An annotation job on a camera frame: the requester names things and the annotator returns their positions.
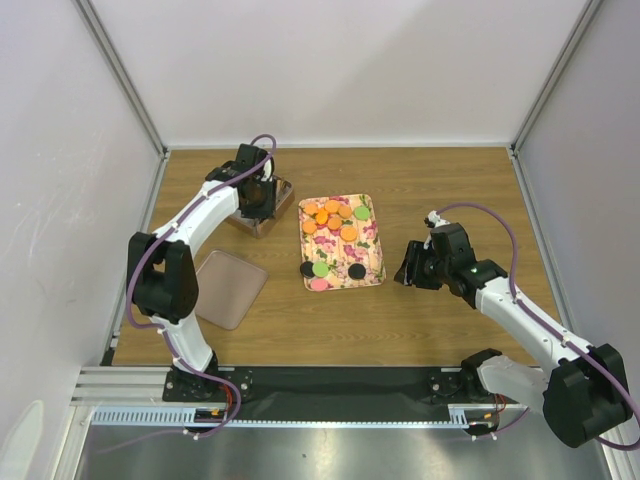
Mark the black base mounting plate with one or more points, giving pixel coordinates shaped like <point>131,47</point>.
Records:
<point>355,394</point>

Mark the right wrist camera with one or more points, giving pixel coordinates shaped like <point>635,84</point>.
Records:
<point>434,220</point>

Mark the pink sandwich cookie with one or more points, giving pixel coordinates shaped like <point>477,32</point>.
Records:
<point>319,284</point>

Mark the orange pumpkin cookie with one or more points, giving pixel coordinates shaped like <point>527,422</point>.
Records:
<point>309,227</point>
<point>345,211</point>

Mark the rose gold tin lid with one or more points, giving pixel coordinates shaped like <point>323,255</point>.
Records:
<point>228,287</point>

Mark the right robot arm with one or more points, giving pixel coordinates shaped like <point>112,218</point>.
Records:
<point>580,389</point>

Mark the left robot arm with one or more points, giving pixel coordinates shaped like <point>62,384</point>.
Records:
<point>161,284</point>

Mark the rose gold cookie tin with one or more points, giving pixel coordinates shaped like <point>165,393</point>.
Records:
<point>284,199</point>

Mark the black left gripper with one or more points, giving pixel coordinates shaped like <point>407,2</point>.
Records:
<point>267,209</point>

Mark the orange leaf cookie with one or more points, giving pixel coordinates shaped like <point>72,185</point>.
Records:
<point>311,209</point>

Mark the orange squirrel cookie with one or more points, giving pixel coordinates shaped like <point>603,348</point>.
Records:
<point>321,217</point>

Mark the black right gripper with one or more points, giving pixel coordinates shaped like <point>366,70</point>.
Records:
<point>409,272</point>

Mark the black sandwich cookie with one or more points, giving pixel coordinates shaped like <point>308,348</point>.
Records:
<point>356,271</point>
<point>306,269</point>

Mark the green sandwich cookie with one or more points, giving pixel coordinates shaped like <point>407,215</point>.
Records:
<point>320,269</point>
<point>362,213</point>

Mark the floral serving tray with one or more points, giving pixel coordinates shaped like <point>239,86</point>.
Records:
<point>327,246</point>

